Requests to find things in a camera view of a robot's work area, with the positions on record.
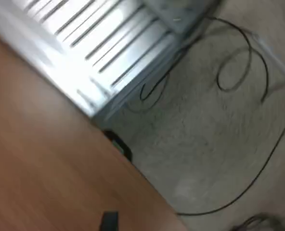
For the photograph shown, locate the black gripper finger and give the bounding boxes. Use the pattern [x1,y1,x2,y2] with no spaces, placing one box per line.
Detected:
[99,211,119,231]

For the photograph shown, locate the aluminium profile robot stand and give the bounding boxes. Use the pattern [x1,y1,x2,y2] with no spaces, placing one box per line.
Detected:
[0,0,221,121]

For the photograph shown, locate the long black floor cable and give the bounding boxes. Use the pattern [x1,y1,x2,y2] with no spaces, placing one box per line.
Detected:
[176,95,285,216]

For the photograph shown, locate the looped black floor cable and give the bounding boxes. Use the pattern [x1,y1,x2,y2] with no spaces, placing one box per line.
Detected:
[140,16,270,103]

